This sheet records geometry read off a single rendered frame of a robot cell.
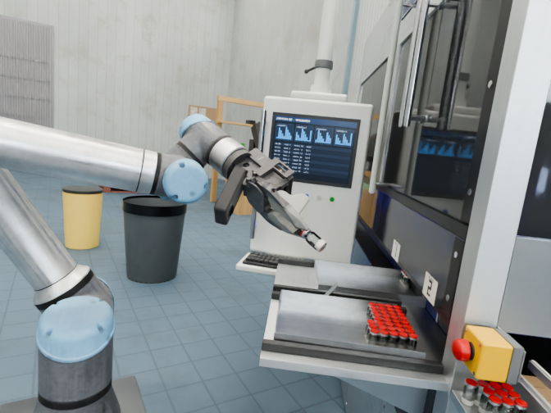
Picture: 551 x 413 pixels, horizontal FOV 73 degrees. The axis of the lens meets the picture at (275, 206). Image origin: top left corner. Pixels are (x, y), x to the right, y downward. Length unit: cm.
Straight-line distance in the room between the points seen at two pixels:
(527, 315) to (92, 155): 85
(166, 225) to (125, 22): 899
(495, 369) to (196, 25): 1194
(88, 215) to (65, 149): 378
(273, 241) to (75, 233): 299
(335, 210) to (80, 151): 130
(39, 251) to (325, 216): 125
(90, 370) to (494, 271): 75
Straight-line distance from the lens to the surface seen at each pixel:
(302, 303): 114
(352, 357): 90
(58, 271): 83
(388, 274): 150
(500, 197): 82
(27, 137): 66
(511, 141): 82
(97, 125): 1141
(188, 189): 64
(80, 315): 74
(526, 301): 90
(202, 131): 79
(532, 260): 88
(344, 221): 176
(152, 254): 343
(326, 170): 173
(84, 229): 445
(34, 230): 81
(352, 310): 115
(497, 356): 81
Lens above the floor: 134
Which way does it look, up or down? 10 degrees down
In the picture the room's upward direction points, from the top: 6 degrees clockwise
